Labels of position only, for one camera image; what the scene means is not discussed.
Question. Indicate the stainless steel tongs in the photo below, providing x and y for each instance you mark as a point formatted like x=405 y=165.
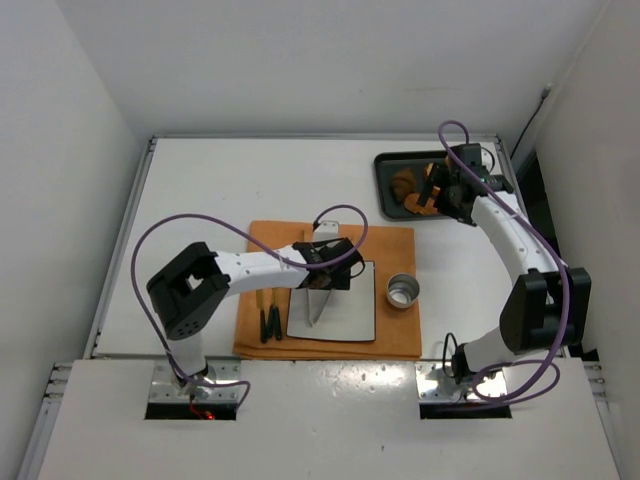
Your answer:
x=316 y=302

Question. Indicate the toasted bread slice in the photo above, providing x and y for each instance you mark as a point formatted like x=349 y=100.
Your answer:
x=411 y=205

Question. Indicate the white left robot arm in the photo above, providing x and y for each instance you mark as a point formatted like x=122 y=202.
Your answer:
x=188 y=290

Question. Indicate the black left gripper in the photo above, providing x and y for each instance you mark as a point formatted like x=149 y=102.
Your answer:
x=335 y=266

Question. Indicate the cream mug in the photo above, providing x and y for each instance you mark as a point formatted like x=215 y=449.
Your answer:
x=402 y=291

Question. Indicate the orange bread roll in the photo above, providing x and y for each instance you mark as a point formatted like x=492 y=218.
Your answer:
x=430 y=174

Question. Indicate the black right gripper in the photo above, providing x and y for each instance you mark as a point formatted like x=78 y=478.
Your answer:
x=439 y=185

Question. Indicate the orange cloth placemat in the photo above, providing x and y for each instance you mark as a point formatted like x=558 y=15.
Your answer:
x=397 y=332

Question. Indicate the white square plate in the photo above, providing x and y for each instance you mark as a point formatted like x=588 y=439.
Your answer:
x=349 y=315

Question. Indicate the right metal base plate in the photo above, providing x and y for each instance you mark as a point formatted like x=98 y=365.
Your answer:
x=435 y=387

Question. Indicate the brown croissant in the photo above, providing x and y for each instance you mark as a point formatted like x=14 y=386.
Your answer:
x=403 y=183

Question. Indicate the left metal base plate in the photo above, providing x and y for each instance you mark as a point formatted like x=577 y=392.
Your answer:
x=222 y=385

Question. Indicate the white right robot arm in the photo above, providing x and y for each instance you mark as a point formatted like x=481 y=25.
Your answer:
x=548 y=303

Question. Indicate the green handled gold spoon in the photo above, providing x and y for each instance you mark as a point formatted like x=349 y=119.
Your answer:
x=277 y=334

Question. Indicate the metal base plate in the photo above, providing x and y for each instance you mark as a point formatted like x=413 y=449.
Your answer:
x=435 y=387
x=222 y=385

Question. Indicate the black baking tray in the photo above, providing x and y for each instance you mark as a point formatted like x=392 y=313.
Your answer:
x=387 y=165

